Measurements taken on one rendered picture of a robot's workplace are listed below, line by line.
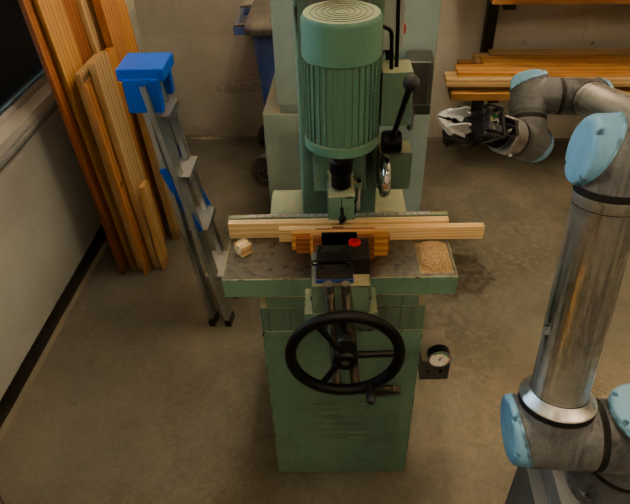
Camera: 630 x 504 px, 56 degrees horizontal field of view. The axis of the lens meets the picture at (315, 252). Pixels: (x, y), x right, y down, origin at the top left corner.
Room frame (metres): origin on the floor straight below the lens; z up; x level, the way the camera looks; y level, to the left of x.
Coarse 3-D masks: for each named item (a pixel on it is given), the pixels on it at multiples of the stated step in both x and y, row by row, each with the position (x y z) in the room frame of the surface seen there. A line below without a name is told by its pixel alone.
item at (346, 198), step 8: (328, 176) 1.33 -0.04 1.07; (352, 176) 1.33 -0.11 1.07; (328, 184) 1.30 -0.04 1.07; (352, 184) 1.29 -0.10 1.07; (328, 192) 1.26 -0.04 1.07; (336, 192) 1.26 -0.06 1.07; (344, 192) 1.25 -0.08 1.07; (352, 192) 1.25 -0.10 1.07; (328, 200) 1.24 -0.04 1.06; (336, 200) 1.23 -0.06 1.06; (344, 200) 1.23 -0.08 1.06; (352, 200) 1.23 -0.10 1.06; (328, 208) 1.23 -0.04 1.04; (336, 208) 1.23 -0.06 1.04; (344, 208) 1.23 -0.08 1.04; (352, 208) 1.23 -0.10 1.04; (328, 216) 1.24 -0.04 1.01; (336, 216) 1.23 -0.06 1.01; (352, 216) 1.23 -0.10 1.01
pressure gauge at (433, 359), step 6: (432, 348) 1.07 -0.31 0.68; (438, 348) 1.06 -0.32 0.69; (444, 348) 1.06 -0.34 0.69; (432, 354) 1.05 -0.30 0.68; (438, 354) 1.05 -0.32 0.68; (444, 354) 1.05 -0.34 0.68; (432, 360) 1.05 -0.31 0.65; (438, 360) 1.05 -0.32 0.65; (444, 360) 1.05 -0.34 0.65; (450, 360) 1.05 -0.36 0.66; (438, 366) 1.05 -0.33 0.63
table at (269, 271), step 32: (256, 256) 1.22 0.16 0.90; (288, 256) 1.21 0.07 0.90; (384, 256) 1.20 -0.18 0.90; (416, 256) 1.20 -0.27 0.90; (224, 288) 1.13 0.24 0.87; (256, 288) 1.12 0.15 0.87; (288, 288) 1.12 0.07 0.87; (384, 288) 1.12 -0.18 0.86; (416, 288) 1.11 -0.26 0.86; (448, 288) 1.11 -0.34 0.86
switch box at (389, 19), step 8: (392, 0) 1.55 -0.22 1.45; (392, 8) 1.55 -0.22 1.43; (400, 8) 1.55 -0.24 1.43; (384, 16) 1.55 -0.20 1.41; (392, 16) 1.55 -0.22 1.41; (400, 16) 1.55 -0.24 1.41; (384, 24) 1.55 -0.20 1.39; (392, 24) 1.55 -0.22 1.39; (400, 24) 1.55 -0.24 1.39; (384, 32) 1.55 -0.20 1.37; (400, 32) 1.55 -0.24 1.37; (384, 40) 1.55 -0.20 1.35; (400, 40) 1.55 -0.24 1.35; (384, 48) 1.55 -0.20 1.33; (400, 48) 1.55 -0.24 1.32
